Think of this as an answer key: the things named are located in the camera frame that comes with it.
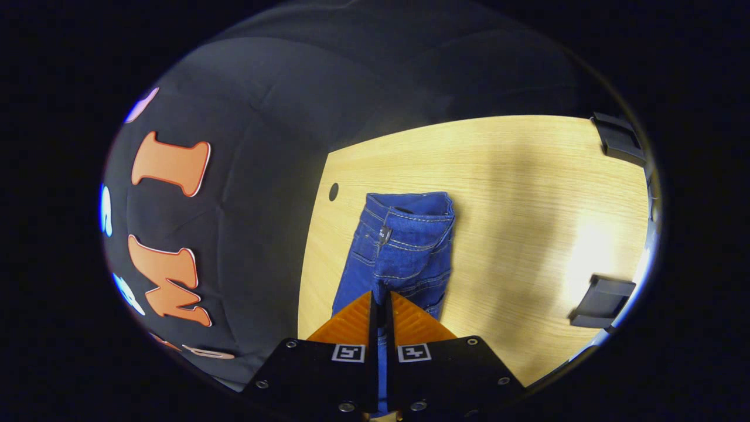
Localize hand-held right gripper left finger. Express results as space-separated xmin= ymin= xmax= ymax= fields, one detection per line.
xmin=242 ymin=290 xmax=380 ymax=416

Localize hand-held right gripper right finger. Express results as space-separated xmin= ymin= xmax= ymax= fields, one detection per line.
xmin=386 ymin=290 xmax=526 ymax=420

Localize blue denim jeans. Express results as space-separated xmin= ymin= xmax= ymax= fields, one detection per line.
xmin=331 ymin=191 xmax=456 ymax=418

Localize black plastic bracket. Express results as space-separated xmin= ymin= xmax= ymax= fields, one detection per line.
xmin=568 ymin=273 xmax=638 ymax=329
xmin=591 ymin=111 xmax=646 ymax=168

